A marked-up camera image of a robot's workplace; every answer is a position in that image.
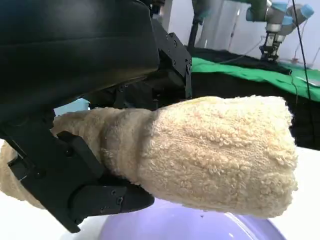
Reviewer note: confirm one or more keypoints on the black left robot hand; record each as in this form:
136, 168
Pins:
75, 50

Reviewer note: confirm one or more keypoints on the beige towel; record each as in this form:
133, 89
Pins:
212, 155

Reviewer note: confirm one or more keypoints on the black cloth backdrop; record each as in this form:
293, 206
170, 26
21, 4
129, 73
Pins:
250, 82

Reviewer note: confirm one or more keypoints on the green cloth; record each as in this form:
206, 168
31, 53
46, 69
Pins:
262, 73

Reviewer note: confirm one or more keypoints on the lilac plate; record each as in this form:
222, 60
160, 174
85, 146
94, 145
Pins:
195, 225

